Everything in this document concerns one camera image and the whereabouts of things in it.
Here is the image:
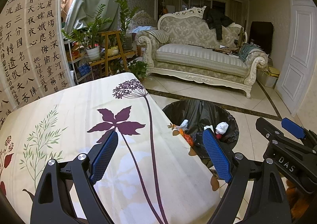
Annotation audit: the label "wooden plant stand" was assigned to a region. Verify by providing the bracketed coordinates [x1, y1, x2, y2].
[90, 30, 138, 77]

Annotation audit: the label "black jacket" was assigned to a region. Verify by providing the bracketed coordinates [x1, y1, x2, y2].
[202, 6, 235, 40]

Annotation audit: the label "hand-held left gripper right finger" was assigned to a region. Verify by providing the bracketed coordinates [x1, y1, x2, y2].
[202, 128, 289, 224]

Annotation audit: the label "bin with black bag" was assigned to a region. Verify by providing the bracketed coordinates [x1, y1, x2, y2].
[162, 99, 240, 169]

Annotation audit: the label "tall potted plant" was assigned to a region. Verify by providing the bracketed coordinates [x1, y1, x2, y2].
[115, 0, 139, 52]

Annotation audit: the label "brown items on sofa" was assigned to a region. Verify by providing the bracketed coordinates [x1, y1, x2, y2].
[212, 46, 240, 56]

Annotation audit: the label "person's right forearm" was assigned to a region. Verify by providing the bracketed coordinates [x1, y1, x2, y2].
[285, 179, 317, 224]

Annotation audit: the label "green ivy plant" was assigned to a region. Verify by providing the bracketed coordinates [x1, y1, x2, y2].
[128, 60, 148, 80]

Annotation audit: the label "white metal rack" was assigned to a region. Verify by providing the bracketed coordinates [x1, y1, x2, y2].
[64, 40, 94, 86]

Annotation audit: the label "dark chair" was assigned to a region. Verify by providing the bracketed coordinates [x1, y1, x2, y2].
[248, 21, 274, 55]

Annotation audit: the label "ornate cream sofa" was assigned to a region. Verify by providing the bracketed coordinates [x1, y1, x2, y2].
[137, 6, 269, 100]

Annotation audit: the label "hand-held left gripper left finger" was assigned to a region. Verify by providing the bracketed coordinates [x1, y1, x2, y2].
[30, 130, 119, 224]

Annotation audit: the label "white-capped red bottle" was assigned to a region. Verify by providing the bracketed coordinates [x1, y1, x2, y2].
[215, 121, 230, 139]

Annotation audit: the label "white panelled door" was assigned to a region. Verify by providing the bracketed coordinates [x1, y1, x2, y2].
[274, 0, 317, 118]

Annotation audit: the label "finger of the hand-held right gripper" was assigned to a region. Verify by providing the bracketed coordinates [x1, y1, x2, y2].
[282, 118, 317, 149]
[256, 117, 315, 159]

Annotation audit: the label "blue-grey knit blanket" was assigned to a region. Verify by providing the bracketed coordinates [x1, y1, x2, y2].
[238, 44, 267, 62]

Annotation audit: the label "storage box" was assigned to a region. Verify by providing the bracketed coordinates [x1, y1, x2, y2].
[262, 66, 281, 88]

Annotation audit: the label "red plastic bag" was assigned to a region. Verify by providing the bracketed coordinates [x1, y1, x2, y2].
[182, 128, 195, 147]

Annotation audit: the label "potted plant white pot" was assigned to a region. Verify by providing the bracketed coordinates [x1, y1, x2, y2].
[61, 4, 114, 61]

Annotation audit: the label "floral tablecloth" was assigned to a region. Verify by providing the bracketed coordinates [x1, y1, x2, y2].
[0, 72, 221, 224]

